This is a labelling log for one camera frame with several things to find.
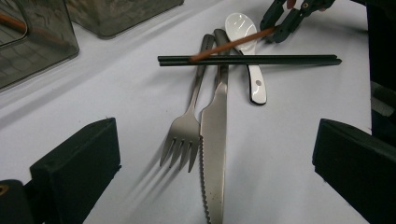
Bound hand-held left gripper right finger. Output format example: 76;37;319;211
311;118;396;224

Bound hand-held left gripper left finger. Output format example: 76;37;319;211
29;117;122;224

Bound black chopstick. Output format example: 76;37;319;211
157;54;338;63
159;58;343;67

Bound white ceramic spoon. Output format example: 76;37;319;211
224;12;268;106

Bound brown wooden chopstick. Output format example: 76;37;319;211
0;13;64;43
190;26;278;63

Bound steel fork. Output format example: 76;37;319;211
159;33;217;174

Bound transparent grey bin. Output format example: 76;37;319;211
0;0;80;91
64;0;185;39

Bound steel knife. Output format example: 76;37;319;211
199;28;232;224

